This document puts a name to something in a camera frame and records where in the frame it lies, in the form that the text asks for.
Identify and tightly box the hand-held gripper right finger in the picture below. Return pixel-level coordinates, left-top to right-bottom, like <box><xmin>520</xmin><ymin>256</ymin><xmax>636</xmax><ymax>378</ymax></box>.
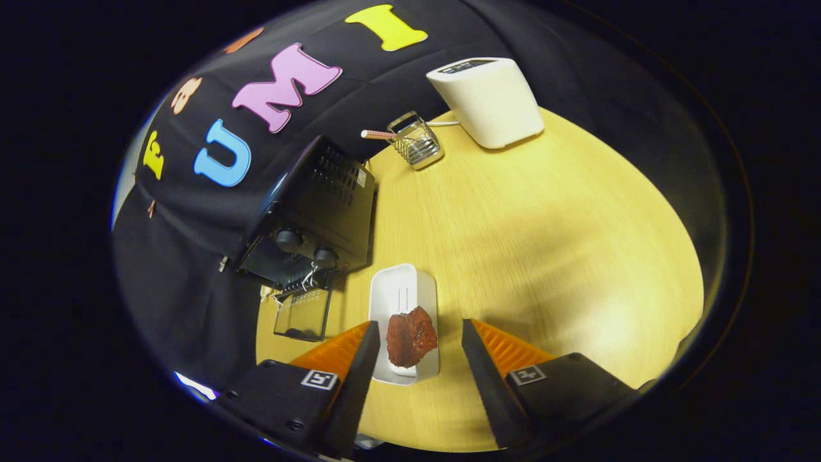
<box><xmin>462</xmin><ymin>319</ymin><xmax>642</xmax><ymax>450</ymax></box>

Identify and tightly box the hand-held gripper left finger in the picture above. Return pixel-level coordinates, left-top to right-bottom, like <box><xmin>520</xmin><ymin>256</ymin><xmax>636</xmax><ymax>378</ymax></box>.
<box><xmin>215</xmin><ymin>321</ymin><xmax>381</xmax><ymax>459</ymax></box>

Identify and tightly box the red meat piece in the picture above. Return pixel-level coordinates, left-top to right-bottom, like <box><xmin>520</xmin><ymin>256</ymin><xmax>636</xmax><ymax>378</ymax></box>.
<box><xmin>386</xmin><ymin>306</ymin><xmax>438</xmax><ymax>368</ymax></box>

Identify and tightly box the black toaster oven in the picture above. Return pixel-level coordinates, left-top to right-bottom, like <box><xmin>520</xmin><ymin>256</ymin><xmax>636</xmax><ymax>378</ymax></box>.
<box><xmin>236</xmin><ymin>135</ymin><xmax>377</xmax><ymax>342</ymax></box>

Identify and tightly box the white pop-up toaster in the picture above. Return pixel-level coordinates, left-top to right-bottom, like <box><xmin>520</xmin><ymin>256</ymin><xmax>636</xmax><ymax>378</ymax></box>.
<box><xmin>427</xmin><ymin>57</ymin><xmax>545</xmax><ymax>150</ymax></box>

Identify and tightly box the white rectangular plate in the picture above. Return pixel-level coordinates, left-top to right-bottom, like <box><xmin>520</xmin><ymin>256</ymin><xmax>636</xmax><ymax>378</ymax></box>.
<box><xmin>369</xmin><ymin>263</ymin><xmax>440</xmax><ymax>386</ymax></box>

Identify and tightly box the black backdrop cloth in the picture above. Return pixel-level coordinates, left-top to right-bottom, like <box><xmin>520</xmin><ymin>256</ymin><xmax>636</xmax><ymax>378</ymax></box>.
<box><xmin>112</xmin><ymin>0</ymin><xmax>732</xmax><ymax>392</ymax></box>

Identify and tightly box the white string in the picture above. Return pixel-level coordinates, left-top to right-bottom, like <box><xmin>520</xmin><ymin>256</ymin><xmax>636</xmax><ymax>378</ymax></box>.
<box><xmin>273</xmin><ymin>260</ymin><xmax>321</xmax><ymax>302</ymax></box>

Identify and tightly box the metal wire basket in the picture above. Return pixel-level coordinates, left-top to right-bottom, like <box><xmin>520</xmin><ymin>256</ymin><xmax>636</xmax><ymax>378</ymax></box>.
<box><xmin>387</xmin><ymin>111</ymin><xmax>444</xmax><ymax>171</ymax></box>

